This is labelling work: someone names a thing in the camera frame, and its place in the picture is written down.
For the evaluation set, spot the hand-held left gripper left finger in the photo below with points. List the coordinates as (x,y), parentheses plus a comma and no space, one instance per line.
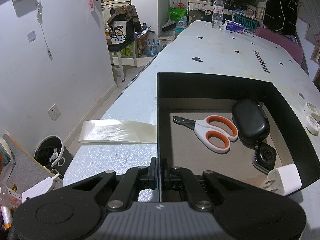
(153,173)

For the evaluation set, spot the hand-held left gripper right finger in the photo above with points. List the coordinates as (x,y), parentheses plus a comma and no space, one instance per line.
(165,171)

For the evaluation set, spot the black cardboard box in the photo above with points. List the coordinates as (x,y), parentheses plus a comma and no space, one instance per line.
(200,85)

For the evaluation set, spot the black oval case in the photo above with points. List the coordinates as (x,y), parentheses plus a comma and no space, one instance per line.
(250,120)

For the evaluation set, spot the dark smartwatch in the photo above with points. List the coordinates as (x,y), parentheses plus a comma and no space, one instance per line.
(265,157)

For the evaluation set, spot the small white cube charger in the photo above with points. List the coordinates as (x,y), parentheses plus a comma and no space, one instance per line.
(287,178)

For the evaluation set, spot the round tape measure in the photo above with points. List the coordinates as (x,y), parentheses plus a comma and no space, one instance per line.
(312,124)

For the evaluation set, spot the beige plastic holder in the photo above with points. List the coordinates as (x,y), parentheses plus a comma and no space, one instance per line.
(311,107)

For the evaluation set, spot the grey trash bin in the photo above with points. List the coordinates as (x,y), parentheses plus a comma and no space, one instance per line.
(67,158)

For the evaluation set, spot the white serrated plastic tool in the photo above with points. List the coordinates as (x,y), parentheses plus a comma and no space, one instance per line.
(41,187)

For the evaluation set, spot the water bottle pack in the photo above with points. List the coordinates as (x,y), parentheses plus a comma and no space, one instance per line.
(152,45)

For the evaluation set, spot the dark floral bag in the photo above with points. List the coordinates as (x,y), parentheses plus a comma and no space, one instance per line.
(143,30)

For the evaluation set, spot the cartoon print tote bag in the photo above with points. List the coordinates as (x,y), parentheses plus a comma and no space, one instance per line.
(120,32)

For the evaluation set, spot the green plastic bag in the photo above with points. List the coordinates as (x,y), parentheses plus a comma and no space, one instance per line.
(178,13)

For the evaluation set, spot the purple tissue pack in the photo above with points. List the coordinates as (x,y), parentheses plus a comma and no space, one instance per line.
(233,26)

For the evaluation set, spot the clear water bottle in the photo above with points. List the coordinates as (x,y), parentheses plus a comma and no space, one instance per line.
(217,15)

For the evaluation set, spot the teal licence plate sign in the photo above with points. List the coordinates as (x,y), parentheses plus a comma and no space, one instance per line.
(246,22)

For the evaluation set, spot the pink upholstered chair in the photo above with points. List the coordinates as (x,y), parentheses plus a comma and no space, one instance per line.
(282,42)

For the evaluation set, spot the white kitchen cabinet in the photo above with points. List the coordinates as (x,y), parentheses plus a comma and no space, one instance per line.
(117,2)

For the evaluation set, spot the black vest with white trim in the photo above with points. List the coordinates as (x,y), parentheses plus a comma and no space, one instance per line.
(280,10)

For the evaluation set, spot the white metal frame table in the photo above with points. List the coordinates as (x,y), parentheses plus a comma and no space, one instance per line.
(122,65)

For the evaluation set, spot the white wall socket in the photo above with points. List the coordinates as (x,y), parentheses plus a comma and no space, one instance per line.
(53,111)

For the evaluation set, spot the white wall switch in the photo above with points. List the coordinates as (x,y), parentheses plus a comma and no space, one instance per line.
(31,36)

